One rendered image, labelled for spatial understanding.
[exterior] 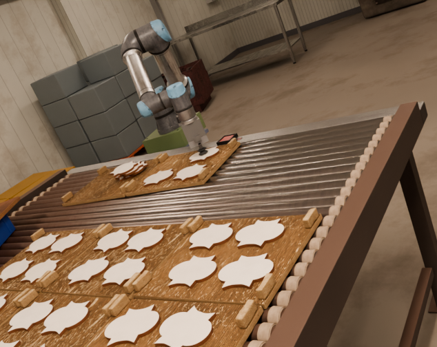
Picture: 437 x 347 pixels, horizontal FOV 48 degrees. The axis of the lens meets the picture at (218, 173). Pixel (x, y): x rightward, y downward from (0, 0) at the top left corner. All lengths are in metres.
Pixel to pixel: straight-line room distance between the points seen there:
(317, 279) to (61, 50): 6.54
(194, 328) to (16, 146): 5.48
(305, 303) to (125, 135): 5.21
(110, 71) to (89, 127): 0.73
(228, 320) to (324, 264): 0.24
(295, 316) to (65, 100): 5.46
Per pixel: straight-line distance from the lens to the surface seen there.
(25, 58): 6.88
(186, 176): 1.95
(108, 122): 5.98
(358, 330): 2.38
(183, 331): 1.10
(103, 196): 2.24
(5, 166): 6.27
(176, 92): 2.03
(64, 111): 6.33
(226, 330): 1.06
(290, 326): 0.98
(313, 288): 1.05
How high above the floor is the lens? 1.56
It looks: 19 degrees down
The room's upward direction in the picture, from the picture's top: 23 degrees counter-clockwise
